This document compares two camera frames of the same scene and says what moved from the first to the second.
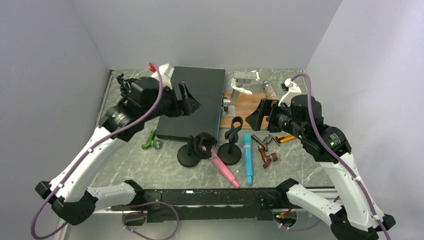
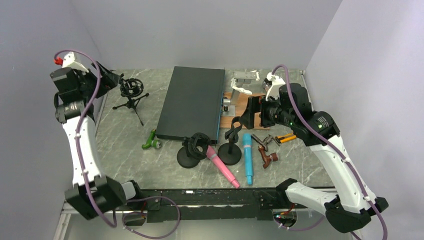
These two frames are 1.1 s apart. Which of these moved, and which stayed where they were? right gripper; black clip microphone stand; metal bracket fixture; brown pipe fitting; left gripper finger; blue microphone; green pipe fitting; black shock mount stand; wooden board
Moved: black shock mount stand; left gripper finger; right gripper
Stayed: brown pipe fitting; blue microphone; green pipe fitting; metal bracket fixture; black clip microphone stand; wooden board
